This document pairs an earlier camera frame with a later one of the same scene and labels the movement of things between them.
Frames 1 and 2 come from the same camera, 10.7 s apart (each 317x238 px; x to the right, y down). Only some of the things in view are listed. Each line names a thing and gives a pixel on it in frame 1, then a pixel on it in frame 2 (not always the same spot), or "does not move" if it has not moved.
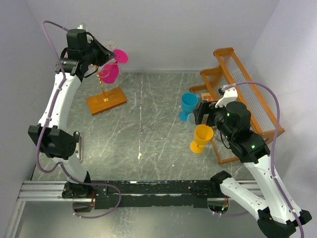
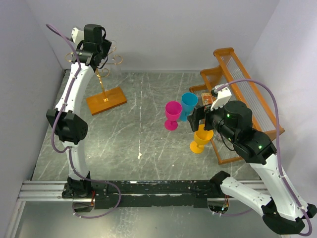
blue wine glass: x=189 y=101 does not move
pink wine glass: x=110 y=72 -> x=173 y=109
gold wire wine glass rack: x=105 y=100 does not move
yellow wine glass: x=203 y=134 does not move
